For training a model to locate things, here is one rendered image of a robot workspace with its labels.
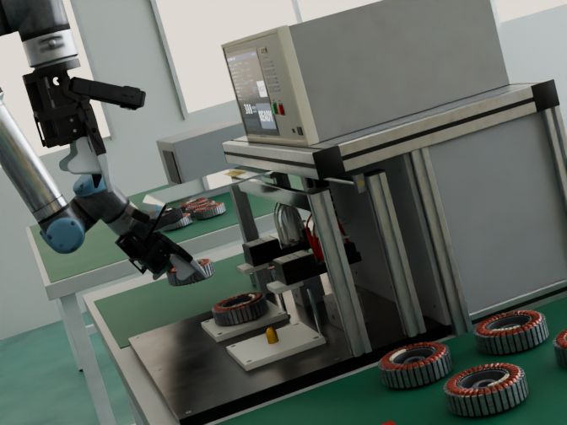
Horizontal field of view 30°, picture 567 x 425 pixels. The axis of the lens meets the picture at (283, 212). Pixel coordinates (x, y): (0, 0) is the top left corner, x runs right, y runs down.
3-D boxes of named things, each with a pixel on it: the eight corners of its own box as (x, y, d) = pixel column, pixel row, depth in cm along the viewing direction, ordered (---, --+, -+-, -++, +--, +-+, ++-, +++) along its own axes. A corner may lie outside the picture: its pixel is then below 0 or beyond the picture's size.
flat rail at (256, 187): (320, 214, 171) (315, 196, 171) (234, 189, 231) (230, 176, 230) (326, 212, 172) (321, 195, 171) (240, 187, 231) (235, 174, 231)
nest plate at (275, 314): (217, 342, 205) (215, 336, 205) (202, 327, 220) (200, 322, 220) (288, 318, 209) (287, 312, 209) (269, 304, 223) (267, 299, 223)
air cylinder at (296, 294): (304, 307, 214) (296, 282, 213) (293, 301, 221) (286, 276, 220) (326, 299, 215) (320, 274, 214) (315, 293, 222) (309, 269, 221)
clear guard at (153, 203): (145, 242, 196) (136, 212, 195) (128, 229, 219) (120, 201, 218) (307, 191, 204) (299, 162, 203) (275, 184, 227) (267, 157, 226)
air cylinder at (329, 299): (342, 330, 190) (334, 302, 189) (329, 323, 198) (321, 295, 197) (368, 321, 192) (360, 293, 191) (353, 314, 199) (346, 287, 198)
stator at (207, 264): (186, 287, 241) (181, 271, 240) (160, 287, 250) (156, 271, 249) (224, 272, 247) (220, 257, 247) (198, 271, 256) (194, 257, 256)
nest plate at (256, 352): (245, 371, 182) (244, 364, 182) (227, 352, 197) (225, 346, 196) (326, 342, 186) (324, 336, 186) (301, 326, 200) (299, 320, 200)
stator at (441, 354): (467, 362, 163) (461, 339, 162) (428, 392, 155) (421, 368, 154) (409, 361, 171) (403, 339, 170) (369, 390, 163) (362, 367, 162)
